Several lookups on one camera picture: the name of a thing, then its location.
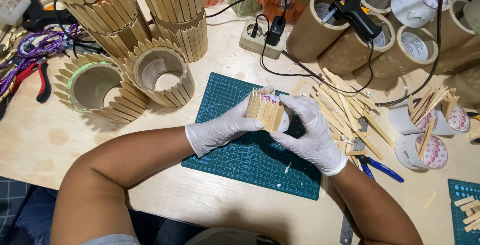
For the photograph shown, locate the person's left hand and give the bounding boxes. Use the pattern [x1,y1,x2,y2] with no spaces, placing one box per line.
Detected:
[185,85,275,159]

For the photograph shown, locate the person's right hand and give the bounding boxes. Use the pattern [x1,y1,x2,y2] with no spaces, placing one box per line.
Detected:
[270,94,349,177]

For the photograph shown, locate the white cup clad with sticks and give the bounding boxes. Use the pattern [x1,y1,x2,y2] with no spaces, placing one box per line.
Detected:
[245,88,295,133]

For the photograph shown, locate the large green cutting mat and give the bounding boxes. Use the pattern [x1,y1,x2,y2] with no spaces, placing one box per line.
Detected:
[181,72,322,201]

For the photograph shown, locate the pile of loose wooden sticks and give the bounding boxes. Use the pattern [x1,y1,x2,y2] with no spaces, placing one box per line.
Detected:
[310,67,395,163]

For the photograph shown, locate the single flat wooden stick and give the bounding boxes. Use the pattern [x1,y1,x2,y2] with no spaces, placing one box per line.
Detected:
[290,79,307,97]

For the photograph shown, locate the white cup with red print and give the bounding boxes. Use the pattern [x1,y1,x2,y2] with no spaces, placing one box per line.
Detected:
[394,132,449,170]
[432,104,471,136]
[388,98,438,136]

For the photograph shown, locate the beige power strip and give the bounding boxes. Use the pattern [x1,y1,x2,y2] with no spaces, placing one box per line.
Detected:
[239,19,288,60]

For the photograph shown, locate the short stick-clad tube green rim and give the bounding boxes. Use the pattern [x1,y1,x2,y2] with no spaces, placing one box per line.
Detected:
[53,52,149,124]

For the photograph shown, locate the heap of brown cardboard tubes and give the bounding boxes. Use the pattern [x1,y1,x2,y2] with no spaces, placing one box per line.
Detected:
[285,0,480,108]

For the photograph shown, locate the single pointed wooden stick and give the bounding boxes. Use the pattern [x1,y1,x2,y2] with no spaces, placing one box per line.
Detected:
[417,119,436,160]

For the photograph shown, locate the black power adapter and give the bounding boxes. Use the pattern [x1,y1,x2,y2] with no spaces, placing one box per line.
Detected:
[265,16,287,47]

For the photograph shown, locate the bundle of sticks in cup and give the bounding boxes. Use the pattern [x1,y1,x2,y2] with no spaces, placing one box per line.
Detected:
[440,88,461,123]
[406,85,449,126]

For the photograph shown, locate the tall stick-clad tube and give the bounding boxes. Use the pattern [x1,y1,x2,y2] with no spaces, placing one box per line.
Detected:
[133,0,209,63]
[33,0,153,59]

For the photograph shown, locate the stray wooden offcut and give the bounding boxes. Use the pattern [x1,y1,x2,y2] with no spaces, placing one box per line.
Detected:
[422,190,438,210]

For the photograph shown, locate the black hot glue gun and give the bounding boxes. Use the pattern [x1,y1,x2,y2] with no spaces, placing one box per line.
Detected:
[322,0,383,43]

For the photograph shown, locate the person's grey shirt sleeve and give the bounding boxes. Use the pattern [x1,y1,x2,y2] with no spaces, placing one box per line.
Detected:
[80,233,142,245]

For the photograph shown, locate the small green cutting mat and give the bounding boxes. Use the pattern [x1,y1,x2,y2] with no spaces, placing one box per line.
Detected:
[448,178,480,245]

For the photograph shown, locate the white wrapped cardboard tube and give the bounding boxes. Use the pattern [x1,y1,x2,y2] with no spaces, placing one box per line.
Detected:
[389,0,451,28]

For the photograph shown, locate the short cut wooden pieces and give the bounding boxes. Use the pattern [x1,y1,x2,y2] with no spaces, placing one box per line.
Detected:
[453,195,480,233]

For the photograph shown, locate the person's blue jeans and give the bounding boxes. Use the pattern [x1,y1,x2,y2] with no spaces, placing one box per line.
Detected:
[14,186,61,245]

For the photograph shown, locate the black and orange tool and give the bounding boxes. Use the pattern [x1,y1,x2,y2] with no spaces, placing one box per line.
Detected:
[21,0,77,33]

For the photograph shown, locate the blue-handled cutting pliers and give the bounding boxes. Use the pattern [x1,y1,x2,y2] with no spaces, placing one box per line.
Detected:
[355,155,405,184]

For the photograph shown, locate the thin black glue gun cable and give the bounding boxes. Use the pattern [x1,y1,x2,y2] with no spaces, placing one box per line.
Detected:
[255,14,376,95]

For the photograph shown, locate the black adapter cable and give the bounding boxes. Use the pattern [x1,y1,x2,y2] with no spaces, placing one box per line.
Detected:
[205,0,290,19]

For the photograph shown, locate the thick black power cable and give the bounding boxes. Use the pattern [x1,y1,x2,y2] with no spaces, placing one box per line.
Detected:
[281,0,449,107]

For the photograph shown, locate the red-handled pliers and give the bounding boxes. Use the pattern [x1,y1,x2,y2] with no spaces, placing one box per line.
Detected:
[0,58,53,121]

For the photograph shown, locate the thin black tool cable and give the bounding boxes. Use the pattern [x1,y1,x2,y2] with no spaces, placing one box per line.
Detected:
[53,0,99,59]

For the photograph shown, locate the purple beaded cord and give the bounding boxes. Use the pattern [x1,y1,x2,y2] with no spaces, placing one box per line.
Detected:
[0,23,86,96]

